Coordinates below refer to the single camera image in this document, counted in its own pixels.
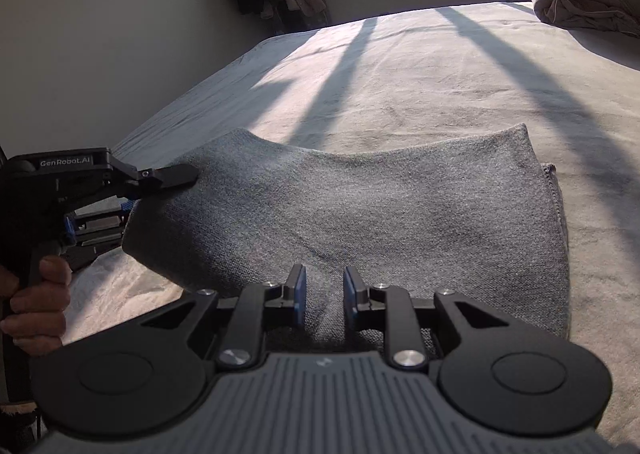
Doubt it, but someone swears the plush bed sheet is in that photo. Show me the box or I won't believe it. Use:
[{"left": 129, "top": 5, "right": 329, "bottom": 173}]
[{"left": 62, "top": 1, "right": 640, "bottom": 445}]

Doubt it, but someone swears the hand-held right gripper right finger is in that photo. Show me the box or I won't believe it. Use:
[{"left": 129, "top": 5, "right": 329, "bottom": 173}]
[{"left": 342, "top": 267, "right": 506, "bottom": 371}]

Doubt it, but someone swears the grey knit sweater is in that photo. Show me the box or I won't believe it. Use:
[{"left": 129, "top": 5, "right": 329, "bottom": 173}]
[{"left": 121, "top": 123, "right": 572, "bottom": 351}]

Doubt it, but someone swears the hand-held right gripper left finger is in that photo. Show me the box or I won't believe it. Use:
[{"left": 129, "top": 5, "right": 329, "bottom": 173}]
[{"left": 142, "top": 263, "right": 308, "bottom": 370}]

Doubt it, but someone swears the person's left hand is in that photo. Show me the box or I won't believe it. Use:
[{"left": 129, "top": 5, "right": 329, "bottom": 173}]
[{"left": 0, "top": 257, "right": 74, "bottom": 348}]

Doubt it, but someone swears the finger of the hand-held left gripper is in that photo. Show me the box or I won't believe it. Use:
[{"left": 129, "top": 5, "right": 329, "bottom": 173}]
[
  {"left": 107, "top": 155, "right": 199, "bottom": 200},
  {"left": 62, "top": 202, "right": 136, "bottom": 271}
]

